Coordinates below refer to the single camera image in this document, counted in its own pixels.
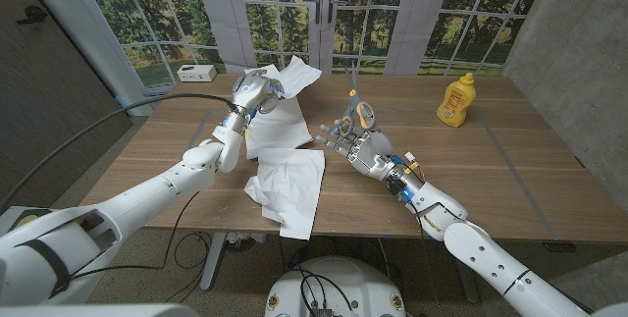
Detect flat white paper sheet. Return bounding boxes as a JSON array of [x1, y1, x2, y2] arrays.
[[243, 95, 314, 160]]

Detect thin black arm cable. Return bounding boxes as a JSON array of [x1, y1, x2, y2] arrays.
[[68, 191, 202, 283], [415, 211, 443, 317]]

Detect white table leg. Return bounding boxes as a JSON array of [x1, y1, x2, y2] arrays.
[[199, 232, 228, 292]]

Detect white paper sheet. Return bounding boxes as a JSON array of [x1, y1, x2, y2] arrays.
[[243, 147, 327, 241], [244, 55, 324, 100], [243, 95, 314, 160]]

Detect white backdrop frame post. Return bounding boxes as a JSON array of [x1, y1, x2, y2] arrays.
[[14, 0, 154, 117]]

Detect grey and orange scissors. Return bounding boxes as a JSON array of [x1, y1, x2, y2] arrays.
[[337, 61, 378, 137]]

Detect white robot torso base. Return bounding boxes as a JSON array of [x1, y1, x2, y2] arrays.
[[264, 256, 407, 317]]

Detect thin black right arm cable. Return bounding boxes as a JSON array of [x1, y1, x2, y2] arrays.
[[415, 211, 443, 317]]

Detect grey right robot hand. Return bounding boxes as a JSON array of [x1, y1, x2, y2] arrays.
[[315, 119, 408, 184]]

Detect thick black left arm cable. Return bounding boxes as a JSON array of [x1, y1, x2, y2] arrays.
[[0, 92, 242, 215]]

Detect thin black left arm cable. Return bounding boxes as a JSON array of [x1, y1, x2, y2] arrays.
[[68, 191, 202, 283]]

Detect creased white paper sheet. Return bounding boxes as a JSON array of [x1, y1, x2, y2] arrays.
[[243, 147, 327, 241]]

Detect black floor cable loop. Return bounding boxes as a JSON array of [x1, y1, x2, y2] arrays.
[[173, 231, 213, 271]]

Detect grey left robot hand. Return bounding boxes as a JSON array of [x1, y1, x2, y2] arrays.
[[230, 70, 286, 119]]

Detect yellow mustard bottle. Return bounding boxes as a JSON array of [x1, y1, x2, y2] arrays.
[[436, 72, 478, 129]]

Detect white power socket box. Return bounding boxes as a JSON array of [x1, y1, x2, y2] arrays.
[[176, 64, 218, 83]]

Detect grey table leg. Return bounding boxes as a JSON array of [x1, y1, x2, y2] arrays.
[[448, 238, 481, 304]]

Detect printed forest window backdrop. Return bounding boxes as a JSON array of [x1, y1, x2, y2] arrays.
[[76, 0, 553, 88]]

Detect yellow black foot pedal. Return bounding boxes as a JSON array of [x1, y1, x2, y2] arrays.
[[13, 212, 43, 230]]

